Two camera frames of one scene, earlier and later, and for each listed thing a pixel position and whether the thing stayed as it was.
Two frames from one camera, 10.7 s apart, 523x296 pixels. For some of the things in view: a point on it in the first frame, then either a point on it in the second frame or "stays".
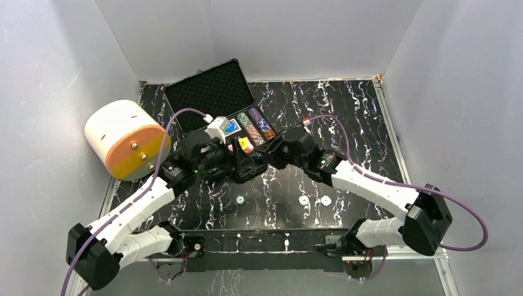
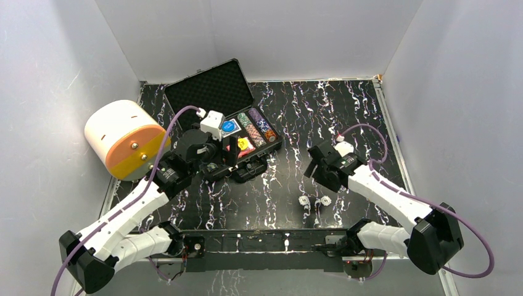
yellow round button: (243, 142) stays
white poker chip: (325, 200) stays
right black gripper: (271, 150) to (335, 187)
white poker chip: (303, 200) stays
